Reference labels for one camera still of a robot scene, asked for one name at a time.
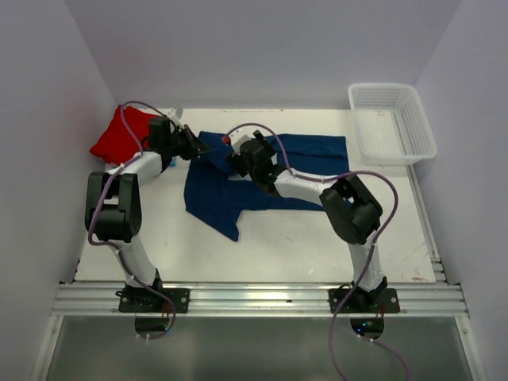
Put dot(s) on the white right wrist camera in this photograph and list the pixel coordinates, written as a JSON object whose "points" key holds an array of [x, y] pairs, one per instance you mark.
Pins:
{"points": [[237, 138]]}

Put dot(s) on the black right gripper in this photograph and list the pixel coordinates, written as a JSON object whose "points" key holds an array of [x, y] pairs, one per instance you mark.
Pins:
{"points": [[236, 162]]}

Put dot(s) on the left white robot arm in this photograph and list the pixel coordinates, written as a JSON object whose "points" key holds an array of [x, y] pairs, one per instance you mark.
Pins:
{"points": [[113, 205]]}

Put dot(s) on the aluminium front rail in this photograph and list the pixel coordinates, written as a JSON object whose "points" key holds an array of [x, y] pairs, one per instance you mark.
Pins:
{"points": [[293, 300]]}

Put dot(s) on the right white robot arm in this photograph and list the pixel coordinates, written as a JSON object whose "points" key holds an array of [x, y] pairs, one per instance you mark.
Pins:
{"points": [[352, 210]]}

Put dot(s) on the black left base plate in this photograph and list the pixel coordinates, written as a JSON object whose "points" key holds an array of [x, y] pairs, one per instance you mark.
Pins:
{"points": [[140, 301]]}

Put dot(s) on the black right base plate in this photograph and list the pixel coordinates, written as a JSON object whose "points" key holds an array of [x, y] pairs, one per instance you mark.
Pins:
{"points": [[345, 299]]}

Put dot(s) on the red folded t shirt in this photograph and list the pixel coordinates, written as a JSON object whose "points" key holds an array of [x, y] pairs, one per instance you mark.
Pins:
{"points": [[116, 145]]}

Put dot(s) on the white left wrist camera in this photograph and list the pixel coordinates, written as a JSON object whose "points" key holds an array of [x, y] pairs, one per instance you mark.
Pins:
{"points": [[175, 114]]}

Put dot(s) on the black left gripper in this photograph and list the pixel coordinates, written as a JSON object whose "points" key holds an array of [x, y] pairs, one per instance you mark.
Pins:
{"points": [[194, 144]]}

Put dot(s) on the turquoise folded t shirt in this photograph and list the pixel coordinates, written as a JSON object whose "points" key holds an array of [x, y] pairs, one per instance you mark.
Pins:
{"points": [[172, 162]]}

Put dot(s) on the white plastic basket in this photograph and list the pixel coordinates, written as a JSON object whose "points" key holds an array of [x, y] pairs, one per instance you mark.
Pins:
{"points": [[391, 124]]}

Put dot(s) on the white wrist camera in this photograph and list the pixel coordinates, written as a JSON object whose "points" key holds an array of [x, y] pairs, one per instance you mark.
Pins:
{"points": [[175, 114], [237, 138]]}

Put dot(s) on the dark blue t shirt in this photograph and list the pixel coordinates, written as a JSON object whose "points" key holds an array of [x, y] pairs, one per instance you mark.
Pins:
{"points": [[213, 196]]}

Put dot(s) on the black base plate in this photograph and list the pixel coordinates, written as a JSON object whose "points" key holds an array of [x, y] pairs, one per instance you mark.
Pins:
{"points": [[140, 301], [345, 299]]}

